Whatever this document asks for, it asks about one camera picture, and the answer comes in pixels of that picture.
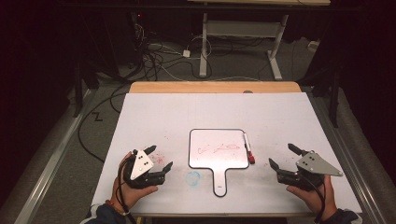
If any white marker with red cap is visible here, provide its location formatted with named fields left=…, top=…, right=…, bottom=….
left=242, top=133, right=256, bottom=165

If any red wrist bracelet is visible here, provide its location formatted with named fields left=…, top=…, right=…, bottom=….
left=105, top=199, right=131, bottom=217

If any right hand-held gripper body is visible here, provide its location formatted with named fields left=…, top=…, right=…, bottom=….
left=276, top=150, right=344, bottom=191

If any tangle of floor cables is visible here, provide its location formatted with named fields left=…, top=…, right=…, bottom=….
left=127, top=12, right=216, bottom=82

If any person's right hand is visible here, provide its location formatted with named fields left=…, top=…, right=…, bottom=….
left=286, top=175, right=339, bottom=222

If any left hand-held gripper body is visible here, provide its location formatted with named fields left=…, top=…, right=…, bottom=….
left=123, top=148, right=166, bottom=190

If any large white table cover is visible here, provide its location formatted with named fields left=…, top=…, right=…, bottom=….
left=92, top=91, right=363, bottom=217

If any small whiteboard paddle with handle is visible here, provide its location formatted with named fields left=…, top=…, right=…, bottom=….
left=188, top=128, right=250, bottom=198

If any aluminium floor rail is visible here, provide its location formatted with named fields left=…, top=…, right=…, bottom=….
left=309, top=91, right=389, bottom=224
left=13, top=89, right=96, bottom=224

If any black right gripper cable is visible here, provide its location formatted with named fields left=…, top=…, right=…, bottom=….
left=298, top=174, right=327, bottom=224

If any person's left hand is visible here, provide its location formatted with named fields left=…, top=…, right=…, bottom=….
left=110, top=151, right=159, bottom=213

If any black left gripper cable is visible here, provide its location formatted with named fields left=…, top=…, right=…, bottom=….
left=116, top=160, right=138, bottom=224

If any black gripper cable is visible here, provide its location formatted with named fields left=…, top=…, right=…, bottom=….
left=298, top=174, right=327, bottom=224
left=116, top=160, right=138, bottom=224

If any long black floor cable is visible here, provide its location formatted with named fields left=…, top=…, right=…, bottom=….
left=77, top=83, right=132, bottom=164

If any wooden table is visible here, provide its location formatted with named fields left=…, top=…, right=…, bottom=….
left=128, top=80, right=303, bottom=94

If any white metal desk frame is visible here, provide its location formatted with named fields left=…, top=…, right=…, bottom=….
left=198, top=12, right=290, bottom=81

